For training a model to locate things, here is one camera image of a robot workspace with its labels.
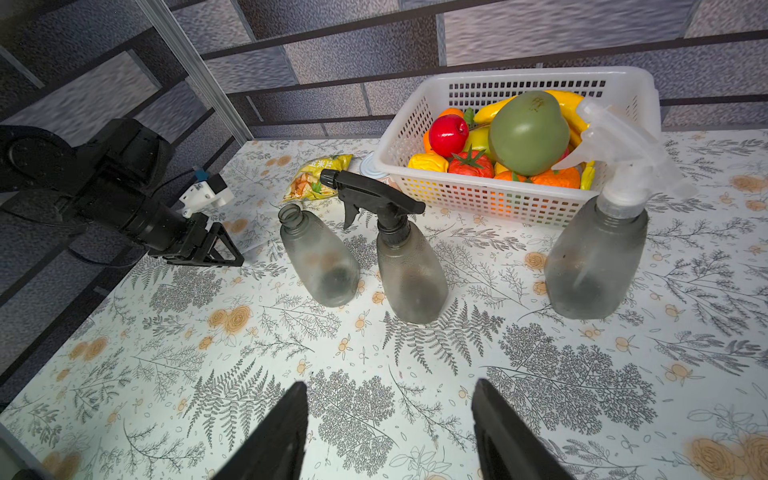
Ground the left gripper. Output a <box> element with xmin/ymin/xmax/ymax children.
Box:
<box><xmin>149</xmin><ymin>212</ymin><xmax>244</xmax><ymax>267</ymax></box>

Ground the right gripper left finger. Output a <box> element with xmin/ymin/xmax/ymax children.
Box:
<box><xmin>214</xmin><ymin>382</ymin><xmax>309</xmax><ymax>480</ymax></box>

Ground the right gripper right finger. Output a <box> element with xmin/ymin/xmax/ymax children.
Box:
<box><xmin>471</xmin><ymin>379</ymin><xmax>572</xmax><ymax>480</ymax></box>

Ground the grey translucent spray bottle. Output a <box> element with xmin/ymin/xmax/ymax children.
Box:
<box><xmin>278</xmin><ymin>204</ymin><xmax>360</xmax><ymax>307</ymax></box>
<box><xmin>544</xmin><ymin>197</ymin><xmax>649</xmax><ymax>320</ymax></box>
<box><xmin>377</xmin><ymin>221</ymin><xmax>448</xmax><ymax>325</ymax></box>

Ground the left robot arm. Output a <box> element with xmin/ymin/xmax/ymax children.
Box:
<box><xmin>1</xmin><ymin>118</ymin><xmax>244</xmax><ymax>267</ymax></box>

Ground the yellow snack bag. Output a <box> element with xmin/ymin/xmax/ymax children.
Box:
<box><xmin>283</xmin><ymin>154</ymin><xmax>354</xmax><ymax>202</ymax></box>

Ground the tin can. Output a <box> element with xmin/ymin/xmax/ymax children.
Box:
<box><xmin>359</xmin><ymin>153</ymin><xmax>399</xmax><ymax>190</ymax></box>

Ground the yellow lemon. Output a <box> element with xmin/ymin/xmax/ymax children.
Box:
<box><xmin>407</xmin><ymin>152</ymin><xmax>449</xmax><ymax>173</ymax></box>

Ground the white plastic basket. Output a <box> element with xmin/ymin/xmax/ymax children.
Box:
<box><xmin>373</xmin><ymin>67</ymin><xmax>679</xmax><ymax>227</ymax></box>

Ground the red apple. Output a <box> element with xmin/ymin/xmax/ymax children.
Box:
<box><xmin>428</xmin><ymin>114</ymin><xmax>469</xmax><ymax>157</ymax></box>

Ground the green round fruit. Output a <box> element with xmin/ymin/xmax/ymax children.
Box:
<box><xmin>489</xmin><ymin>91</ymin><xmax>570</xmax><ymax>176</ymax></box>

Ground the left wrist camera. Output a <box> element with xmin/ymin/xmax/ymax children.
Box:
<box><xmin>179</xmin><ymin>170</ymin><xmax>234</xmax><ymax>218</ymax></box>

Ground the left aluminium frame post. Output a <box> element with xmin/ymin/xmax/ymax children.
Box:
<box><xmin>136</xmin><ymin>0</ymin><xmax>254</xmax><ymax>145</ymax></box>

